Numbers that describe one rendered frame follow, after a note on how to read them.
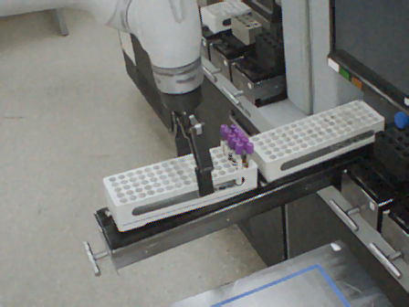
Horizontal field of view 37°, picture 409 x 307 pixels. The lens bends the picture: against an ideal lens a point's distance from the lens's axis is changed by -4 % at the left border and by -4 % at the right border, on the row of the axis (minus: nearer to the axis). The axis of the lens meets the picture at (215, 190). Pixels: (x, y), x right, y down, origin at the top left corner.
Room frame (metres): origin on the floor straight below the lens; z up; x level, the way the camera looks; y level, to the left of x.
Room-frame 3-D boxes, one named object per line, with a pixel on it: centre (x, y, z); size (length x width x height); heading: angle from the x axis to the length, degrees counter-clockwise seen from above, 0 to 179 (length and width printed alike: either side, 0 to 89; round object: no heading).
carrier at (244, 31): (1.65, -0.15, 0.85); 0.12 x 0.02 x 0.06; 19
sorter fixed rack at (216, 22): (1.83, -0.19, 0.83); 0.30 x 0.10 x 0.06; 109
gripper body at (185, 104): (1.01, 0.04, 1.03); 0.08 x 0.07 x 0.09; 18
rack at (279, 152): (1.10, -0.23, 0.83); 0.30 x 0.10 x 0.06; 109
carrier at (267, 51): (1.51, -0.19, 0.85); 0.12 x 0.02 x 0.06; 19
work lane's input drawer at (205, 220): (1.04, -0.06, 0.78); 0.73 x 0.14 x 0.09; 109
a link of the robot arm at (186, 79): (1.01, 0.04, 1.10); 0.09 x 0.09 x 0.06
